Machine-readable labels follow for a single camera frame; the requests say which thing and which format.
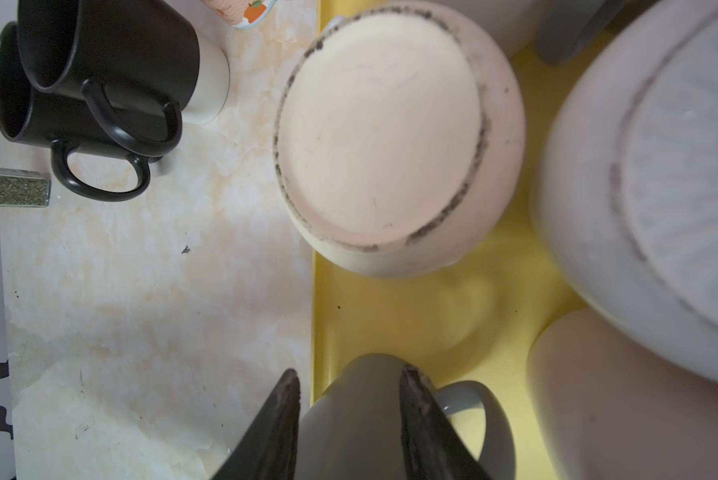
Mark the black mug white base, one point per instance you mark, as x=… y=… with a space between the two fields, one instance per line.
x=141 y=68

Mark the pink mug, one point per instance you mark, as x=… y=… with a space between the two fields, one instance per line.
x=610 y=409

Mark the grey mug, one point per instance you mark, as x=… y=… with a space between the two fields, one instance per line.
x=570 y=25
x=354 y=429

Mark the white mug rear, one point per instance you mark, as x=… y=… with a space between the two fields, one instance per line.
x=513 y=24

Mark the cream mug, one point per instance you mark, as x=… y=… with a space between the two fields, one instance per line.
x=399 y=139

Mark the grey mug rear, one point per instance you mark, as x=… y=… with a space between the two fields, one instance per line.
x=570 y=25

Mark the all black mug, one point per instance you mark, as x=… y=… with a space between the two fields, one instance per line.
x=62 y=124

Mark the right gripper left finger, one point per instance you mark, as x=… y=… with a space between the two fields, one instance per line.
x=268 y=449

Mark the white ribbed mug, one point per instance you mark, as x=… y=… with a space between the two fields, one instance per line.
x=626 y=196

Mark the yellow plastic tray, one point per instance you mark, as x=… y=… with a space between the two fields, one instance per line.
x=479 y=318

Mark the spice jar black lid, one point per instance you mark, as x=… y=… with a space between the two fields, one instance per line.
x=23 y=188

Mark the grey mug front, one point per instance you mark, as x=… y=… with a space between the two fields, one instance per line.
x=354 y=429

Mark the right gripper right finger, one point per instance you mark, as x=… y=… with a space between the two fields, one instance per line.
x=431 y=448

